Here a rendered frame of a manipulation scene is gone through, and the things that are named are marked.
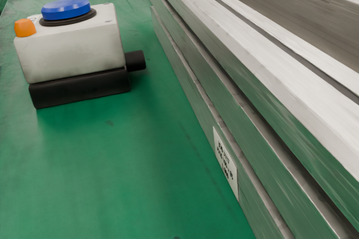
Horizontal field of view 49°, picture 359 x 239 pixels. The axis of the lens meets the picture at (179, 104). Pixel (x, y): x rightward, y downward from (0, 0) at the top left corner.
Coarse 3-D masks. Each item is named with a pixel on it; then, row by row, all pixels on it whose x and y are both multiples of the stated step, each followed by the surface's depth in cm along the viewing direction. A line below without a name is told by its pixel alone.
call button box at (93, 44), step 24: (48, 24) 31; (72, 24) 31; (96, 24) 30; (24, 48) 30; (48, 48) 30; (72, 48) 30; (96, 48) 31; (120, 48) 31; (24, 72) 30; (48, 72) 31; (72, 72) 31; (96, 72) 32; (120, 72) 32; (48, 96) 32; (72, 96) 32; (96, 96) 32
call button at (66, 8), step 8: (64, 0) 33; (72, 0) 33; (80, 0) 32; (48, 8) 31; (56, 8) 31; (64, 8) 31; (72, 8) 31; (80, 8) 31; (88, 8) 32; (48, 16) 31; (56, 16) 31; (64, 16) 31; (72, 16) 31
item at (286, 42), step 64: (192, 0) 22; (256, 0) 32; (320, 0) 22; (192, 64) 24; (256, 64) 13; (320, 64) 12; (256, 128) 14; (320, 128) 9; (256, 192) 15; (320, 192) 11
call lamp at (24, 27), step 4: (20, 20) 29; (24, 20) 29; (28, 20) 29; (16, 24) 29; (20, 24) 29; (24, 24) 29; (28, 24) 29; (32, 24) 30; (16, 28) 29; (20, 28) 29; (24, 28) 29; (28, 28) 29; (32, 28) 30; (16, 32) 29; (20, 32) 29; (24, 32) 29; (28, 32) 29; (32, 32) 30; (20, 36) 29; (24, 36) 29
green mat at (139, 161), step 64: (128, 0) 66; (0, 64) 44; (0, 128) 30; (64, 128) 29; (128, 128) 27; (192, 128) 26; (0, 192) 23; (64, 192) 22; (128, 192) 21; (192, 192) 21
